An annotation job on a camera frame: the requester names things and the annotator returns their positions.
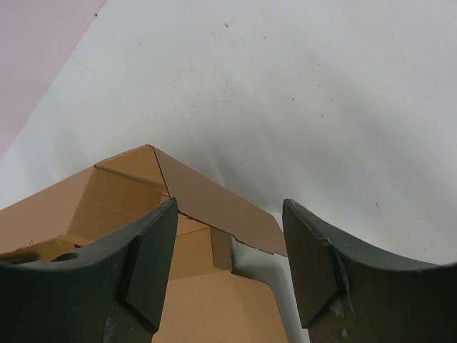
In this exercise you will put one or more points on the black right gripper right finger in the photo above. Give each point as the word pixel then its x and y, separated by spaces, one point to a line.
pixel 348 290

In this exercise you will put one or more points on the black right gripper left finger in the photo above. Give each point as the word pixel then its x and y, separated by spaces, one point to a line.
pixel 112 290

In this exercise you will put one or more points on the brown cardboard box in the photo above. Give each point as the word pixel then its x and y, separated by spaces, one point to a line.
pixel 206 301

